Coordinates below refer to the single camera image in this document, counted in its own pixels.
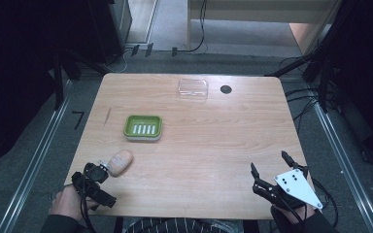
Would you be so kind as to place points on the beige soap bar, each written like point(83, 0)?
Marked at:
point(120, 162)

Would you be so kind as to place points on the black round table grommet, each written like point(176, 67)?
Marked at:
point(226, 89)

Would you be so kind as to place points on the black cabinet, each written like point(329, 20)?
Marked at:
point(110, 29)

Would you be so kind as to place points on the black metal stand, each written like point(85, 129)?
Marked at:
point(58, 81)
point(322, 77)

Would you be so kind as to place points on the green soap dish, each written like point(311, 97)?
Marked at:
point(143, 128)

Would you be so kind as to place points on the white bench frame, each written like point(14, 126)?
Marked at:
point(259, 9)

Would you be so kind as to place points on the person's left hand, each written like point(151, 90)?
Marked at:
point(65, 204)

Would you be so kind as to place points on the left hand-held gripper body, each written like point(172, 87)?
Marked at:
point(92, 189)

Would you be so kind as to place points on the person's striped clothing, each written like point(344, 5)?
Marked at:
point(178, 226)

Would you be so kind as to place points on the person's right hand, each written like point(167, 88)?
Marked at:
point(301, 212)

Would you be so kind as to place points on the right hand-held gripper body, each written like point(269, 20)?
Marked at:
point(296, 187)

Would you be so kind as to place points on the clear plastic lid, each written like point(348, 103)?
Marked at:
point(193, 88)

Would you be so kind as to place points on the metal floor rail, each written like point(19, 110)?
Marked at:
point(343, 161)
point(34, 161)

